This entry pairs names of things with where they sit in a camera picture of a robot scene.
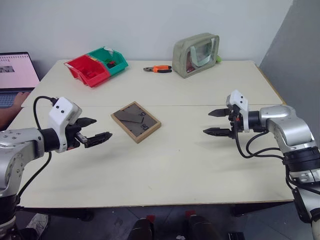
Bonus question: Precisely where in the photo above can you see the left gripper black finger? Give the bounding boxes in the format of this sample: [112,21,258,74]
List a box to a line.
[75,117,98,131]
[84,130,114,149]

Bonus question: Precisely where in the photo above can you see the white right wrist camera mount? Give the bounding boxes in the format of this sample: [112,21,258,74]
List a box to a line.
[225,89,251,134]

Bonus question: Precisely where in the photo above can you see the red plastic parts bin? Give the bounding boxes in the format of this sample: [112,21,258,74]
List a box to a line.
[64,54,111,89]

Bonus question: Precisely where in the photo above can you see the olive pouch with clear window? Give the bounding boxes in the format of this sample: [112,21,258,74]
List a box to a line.
[172,32,221,79]

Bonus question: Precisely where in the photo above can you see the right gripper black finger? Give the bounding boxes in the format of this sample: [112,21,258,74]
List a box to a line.
[208,107,231,118]
[202,127,232,138]

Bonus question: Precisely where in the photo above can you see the small dark parts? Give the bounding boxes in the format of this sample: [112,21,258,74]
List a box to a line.
[104,57,120,69]

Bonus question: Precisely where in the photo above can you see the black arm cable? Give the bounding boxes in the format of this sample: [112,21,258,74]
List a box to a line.
[234,129,286,160]
[16,95,58,204]

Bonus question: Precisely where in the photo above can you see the orange black handled pliers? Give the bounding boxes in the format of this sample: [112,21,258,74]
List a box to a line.
[143,64,173,74]

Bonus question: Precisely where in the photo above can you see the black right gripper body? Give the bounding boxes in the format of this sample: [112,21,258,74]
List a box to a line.
[225,104,245,140]

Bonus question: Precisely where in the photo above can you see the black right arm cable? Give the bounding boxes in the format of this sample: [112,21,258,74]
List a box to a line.
[234,129,286,160]

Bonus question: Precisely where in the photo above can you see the wooden framed dark board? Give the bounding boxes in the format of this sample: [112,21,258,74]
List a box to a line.
[110,100,162,144]

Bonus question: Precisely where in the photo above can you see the green plastic parts bin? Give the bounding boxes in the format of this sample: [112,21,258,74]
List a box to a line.
[87,46,129,78]

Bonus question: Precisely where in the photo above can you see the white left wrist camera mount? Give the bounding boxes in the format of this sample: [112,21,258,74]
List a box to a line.
[48,97,83,154]

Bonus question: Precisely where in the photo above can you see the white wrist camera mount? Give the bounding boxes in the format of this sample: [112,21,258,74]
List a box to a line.
[225,89,251,134]
[48,97,83,154]

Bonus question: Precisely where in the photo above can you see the person's bare hand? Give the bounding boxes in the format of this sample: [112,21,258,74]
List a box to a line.
[12,91,32,108]

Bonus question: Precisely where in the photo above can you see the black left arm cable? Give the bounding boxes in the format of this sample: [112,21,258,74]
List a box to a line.
[16,95,58,204]

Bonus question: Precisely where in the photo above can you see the white sneaker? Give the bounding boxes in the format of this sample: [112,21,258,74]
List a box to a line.
[25,213,49,231]

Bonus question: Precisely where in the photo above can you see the laptop computer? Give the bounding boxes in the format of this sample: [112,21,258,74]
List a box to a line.
[0,51,41,109]

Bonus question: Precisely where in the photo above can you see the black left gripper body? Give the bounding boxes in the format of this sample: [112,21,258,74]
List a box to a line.
[65,123,88,151]

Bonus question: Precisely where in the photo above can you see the dark rounded shape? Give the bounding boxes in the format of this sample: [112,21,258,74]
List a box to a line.
[130,216,156,240]

